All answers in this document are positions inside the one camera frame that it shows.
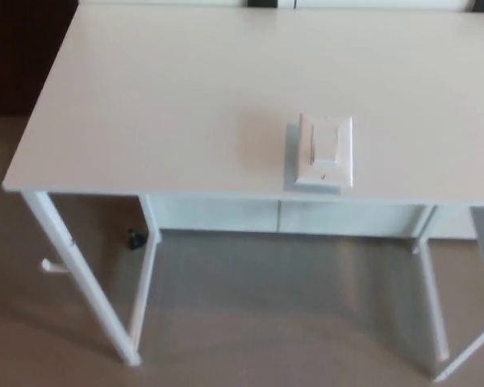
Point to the white light switch plate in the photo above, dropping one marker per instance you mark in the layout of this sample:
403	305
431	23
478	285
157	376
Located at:
343	161

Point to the white cabinet row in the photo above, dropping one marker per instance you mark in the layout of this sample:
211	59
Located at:
218	213

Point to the white table with metal legs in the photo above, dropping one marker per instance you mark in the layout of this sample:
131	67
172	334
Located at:
185	101

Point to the white peg on table leg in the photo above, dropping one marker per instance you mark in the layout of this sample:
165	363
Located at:
50	267

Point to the dark brown cabinet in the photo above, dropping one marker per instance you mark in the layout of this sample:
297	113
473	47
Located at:
16	52

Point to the grey switch base box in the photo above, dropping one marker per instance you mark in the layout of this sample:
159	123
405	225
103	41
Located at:
290	161

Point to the black square wall panel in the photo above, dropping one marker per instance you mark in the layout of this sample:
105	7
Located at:
262	3

